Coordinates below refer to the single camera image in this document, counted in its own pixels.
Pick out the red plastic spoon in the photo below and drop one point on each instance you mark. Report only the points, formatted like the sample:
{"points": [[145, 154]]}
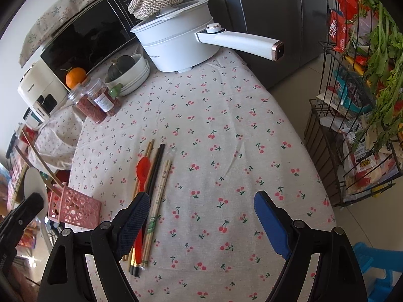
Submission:
{"points": [[142, 171]]}

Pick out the black microwave oven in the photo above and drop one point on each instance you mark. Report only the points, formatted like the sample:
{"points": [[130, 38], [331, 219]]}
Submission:
{"points": [[90, 37]]}

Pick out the labelled jar of dried fruit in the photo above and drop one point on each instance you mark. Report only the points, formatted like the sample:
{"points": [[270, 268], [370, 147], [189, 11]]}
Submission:
{"points": [[99, 93]]}

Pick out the pink perforated utensil holder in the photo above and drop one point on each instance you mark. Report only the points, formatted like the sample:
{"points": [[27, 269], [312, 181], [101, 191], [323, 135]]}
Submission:
{"points": [[69, 206]]}

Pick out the small green fruit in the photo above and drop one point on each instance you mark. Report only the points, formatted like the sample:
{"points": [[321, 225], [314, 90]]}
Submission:
{"points": [[116, 90]]}

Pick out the black wire storage rack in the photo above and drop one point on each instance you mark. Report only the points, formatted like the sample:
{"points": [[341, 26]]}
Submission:
{"points": [[348, 169]]}

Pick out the grey refrigerator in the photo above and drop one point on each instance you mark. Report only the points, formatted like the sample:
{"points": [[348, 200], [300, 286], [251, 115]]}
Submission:
{"points": [[300, 24]]}

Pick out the jar of red goji berries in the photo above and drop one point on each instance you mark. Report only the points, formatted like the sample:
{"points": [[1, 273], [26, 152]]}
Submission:
{"points": [[80, 99]]}

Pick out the stacked white bowls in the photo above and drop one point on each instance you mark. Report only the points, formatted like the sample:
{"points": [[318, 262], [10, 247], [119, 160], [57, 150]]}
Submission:
{"points": [[134, 78]]}

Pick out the clear plastic chopstick sleeve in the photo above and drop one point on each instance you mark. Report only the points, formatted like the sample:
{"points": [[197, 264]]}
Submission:
{"points": [[170, 157]]}

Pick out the floral microwave cover cloth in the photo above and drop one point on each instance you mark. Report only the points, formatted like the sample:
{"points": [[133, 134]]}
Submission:
{"points": [[51, 20]]}

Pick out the white electric cooking pot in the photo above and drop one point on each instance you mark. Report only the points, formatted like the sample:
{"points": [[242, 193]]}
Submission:
{"points": [[181, 37]]}

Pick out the dark green squash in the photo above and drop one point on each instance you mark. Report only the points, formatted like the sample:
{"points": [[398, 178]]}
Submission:
{"points": [[120, 66]]}

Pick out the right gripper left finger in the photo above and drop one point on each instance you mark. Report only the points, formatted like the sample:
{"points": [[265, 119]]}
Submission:
{"points": [[112, 240]]}

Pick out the black chopstick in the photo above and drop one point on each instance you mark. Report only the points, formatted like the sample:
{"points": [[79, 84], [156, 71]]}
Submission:
{"points": [[157, 176], [156, 171]]}

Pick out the cherry print tablecloth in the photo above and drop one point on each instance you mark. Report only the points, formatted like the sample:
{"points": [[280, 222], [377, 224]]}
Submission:
{"points": [[232, 140]]}

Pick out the orange tangerine on lid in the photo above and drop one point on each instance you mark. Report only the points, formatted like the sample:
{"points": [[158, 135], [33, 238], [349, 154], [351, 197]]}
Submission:
{"points": [[74, 77]]}

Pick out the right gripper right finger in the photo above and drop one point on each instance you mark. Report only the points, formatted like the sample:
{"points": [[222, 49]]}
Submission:
{"points": [[291, 240]]}

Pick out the green leafy vegetables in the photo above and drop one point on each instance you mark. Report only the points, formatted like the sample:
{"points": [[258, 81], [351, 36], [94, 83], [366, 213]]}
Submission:
{"points": [[374, 25]]}

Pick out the blue plastic stool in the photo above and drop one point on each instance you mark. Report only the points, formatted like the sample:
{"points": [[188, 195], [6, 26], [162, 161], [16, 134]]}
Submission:
{"points": [[382, 272]]}

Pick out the white air fryer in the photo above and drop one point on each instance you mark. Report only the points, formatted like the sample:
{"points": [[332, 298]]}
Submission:
{"points": [[42, 91]]}

